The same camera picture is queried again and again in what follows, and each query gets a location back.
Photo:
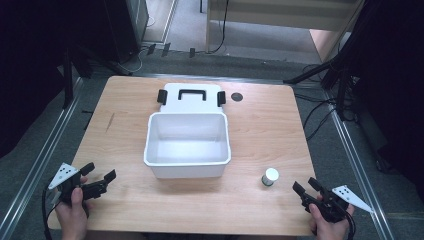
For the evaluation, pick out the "person's left hand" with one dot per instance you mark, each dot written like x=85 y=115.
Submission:
x=74 y=215

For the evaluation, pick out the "person's right hand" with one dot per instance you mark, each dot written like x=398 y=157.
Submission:
x=330 y=230

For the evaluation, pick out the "dark equipment cabinet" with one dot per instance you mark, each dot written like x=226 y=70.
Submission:
x=125 y=26

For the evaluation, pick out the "small black floor bracket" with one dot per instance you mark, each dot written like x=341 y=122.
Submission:
x=166 y=49
x=192 y=52
x=151 y=49

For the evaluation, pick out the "white plastic storage box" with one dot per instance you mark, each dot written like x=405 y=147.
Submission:
x=186 y=143

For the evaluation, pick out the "metal floor rail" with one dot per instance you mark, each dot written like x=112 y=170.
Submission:
x=356 y=166
x=36 y=166

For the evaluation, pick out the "black curtain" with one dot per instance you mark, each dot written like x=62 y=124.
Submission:
x=26 y=66
x=393 y=83

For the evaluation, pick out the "black metal stand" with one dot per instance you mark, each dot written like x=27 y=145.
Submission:
x=68 y=83

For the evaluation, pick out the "dark round table grommet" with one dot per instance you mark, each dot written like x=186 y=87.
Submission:
x=237 y=97

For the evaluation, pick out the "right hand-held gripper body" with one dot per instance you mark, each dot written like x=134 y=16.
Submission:
x=333 y=206

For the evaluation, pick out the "black tripod stand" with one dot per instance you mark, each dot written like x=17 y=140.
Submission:
x=333 y=71

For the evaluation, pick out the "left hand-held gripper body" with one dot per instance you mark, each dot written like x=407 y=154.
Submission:
x=66 y=178

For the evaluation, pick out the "small white-capped jar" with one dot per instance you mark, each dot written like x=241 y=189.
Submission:
x=270 y=175

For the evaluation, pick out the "light wooden cabinet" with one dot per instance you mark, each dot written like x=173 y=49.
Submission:
x=283 y=13

